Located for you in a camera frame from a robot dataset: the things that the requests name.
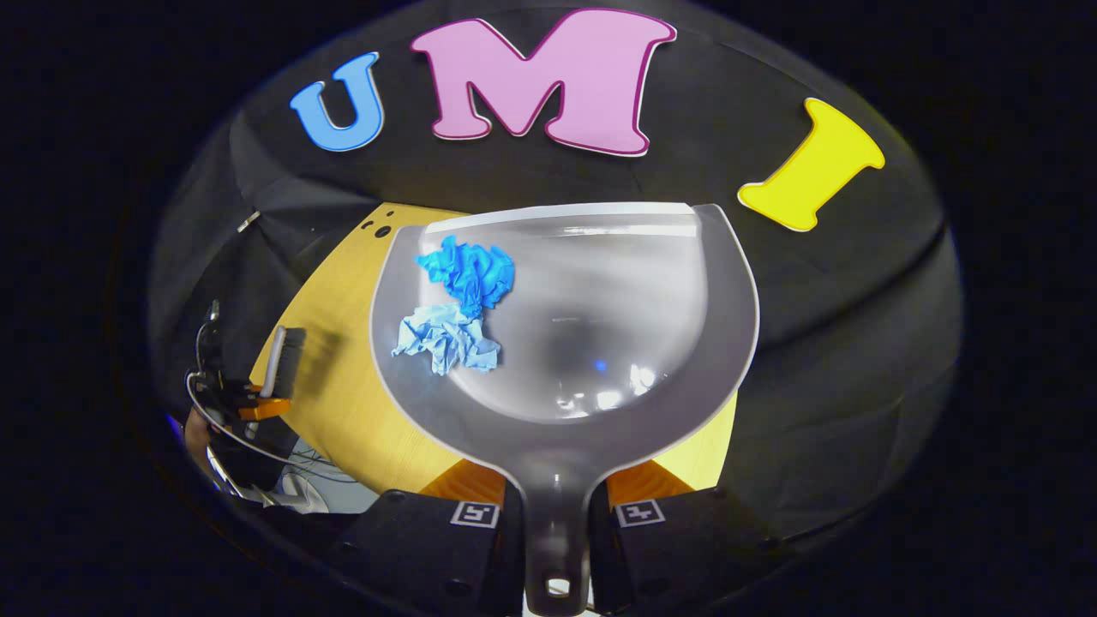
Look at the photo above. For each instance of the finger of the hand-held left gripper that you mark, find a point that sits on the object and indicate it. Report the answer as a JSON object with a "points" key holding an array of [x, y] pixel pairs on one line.
{"points": [[266, 409]]}

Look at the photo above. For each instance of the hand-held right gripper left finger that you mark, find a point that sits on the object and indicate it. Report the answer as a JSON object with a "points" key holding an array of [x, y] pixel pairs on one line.
{"points": [[411, 548]]}

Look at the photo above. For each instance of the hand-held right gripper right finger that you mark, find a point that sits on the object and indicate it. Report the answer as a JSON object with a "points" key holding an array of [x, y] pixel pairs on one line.
{"points": [[686, 548]]}

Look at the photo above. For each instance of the small grey broom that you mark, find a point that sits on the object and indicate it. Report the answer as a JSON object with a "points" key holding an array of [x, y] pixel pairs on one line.
{"points": [[287, 360]]}

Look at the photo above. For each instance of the light blue paper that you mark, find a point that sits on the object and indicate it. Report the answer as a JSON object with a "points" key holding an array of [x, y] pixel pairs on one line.
{"points": [[446, 338]]}

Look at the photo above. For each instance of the dark blue paper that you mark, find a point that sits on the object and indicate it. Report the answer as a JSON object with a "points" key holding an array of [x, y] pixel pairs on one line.
{"points": [[471, 270]]}

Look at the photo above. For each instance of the grey plastic dustpan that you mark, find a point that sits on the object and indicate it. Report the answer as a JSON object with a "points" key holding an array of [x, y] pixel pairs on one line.
{"points": [[600, 300]]}

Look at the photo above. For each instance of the wooden desktop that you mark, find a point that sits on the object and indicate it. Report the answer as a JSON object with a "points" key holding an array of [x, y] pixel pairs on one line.
{"points": [[343, 403]]}

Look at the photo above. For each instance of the silver metal clip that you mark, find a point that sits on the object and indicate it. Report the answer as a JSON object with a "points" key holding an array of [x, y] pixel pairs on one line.
{"points": [[248, 221]]}

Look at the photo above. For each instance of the black backdrop cloth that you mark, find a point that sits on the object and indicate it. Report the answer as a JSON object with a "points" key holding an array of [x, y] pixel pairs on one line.
{"points": [[857, 343]]}

